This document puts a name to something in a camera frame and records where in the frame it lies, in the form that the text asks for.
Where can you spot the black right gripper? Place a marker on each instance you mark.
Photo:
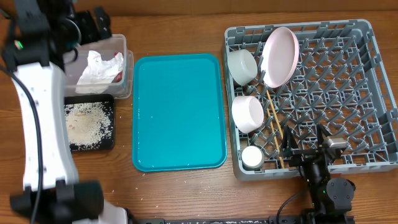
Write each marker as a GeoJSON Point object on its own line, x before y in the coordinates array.
{"type": "Point", "coordinates": [289, 147]}

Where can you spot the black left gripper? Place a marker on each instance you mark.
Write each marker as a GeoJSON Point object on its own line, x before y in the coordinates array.
{"type": "Point", "coordinates": [91, 34]}

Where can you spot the wooden chopstick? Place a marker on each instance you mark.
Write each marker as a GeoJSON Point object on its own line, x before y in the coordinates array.
{"type": "Point", "coordinates": [275, 114]}
{"type": "Point", "coordinates": [275, 140]}

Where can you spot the red snack wrapper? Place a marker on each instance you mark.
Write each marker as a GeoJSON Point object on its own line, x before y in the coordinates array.
{"type": "Point", "coordinates": [119, 76]}

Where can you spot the white napkin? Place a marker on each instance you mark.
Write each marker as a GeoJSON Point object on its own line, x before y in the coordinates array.
{"type": "Point", "coordinates": [98, 74]}

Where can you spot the white cup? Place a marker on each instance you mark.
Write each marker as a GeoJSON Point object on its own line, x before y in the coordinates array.
{"type": "Point", "coordinates": [252, 158]}

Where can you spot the small pink plate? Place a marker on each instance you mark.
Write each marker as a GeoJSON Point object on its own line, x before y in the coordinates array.
{"type": "Point", "coordinates": [247, 113]}

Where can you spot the large pink plate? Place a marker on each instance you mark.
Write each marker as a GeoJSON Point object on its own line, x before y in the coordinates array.
{"type": "Point", "coordinates": [279, 57]}

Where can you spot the grey rice bowl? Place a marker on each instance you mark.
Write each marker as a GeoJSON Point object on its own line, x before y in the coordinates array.
{"type": "Point", "coordinates": [242, 66]}

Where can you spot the white rice pile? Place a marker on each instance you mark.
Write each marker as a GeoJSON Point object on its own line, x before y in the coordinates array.
{"type": "Point", "coordinates": [88, 124]}

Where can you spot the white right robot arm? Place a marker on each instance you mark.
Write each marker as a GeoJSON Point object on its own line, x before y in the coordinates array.
{"type": "Point", "coordinates": [331, 197]}

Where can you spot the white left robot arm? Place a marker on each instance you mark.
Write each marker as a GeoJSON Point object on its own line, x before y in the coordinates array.
{"type": "Point", "coordinates": [38, 36]}

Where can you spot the clear plastic waste bin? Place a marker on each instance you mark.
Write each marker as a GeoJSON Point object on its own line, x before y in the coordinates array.
{"type": "Point", "coordinates": [107, 48]}

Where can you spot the grey dishwasher rack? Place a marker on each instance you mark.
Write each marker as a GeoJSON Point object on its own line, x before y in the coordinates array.
{"type": "Point", "coordinates": [340, 81]}

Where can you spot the black plastic tray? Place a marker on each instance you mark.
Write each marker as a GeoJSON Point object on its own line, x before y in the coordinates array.
{"type": "Point", "coordinates": [109, 102]}

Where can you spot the teal serving tray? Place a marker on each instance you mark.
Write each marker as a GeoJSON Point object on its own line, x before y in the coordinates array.
{"type": "Point", "coordinates": [178, 118]}

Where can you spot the black rail bar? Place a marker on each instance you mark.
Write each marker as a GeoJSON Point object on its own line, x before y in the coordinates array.
{"type": "Point", "coordinates": [269, 220]}

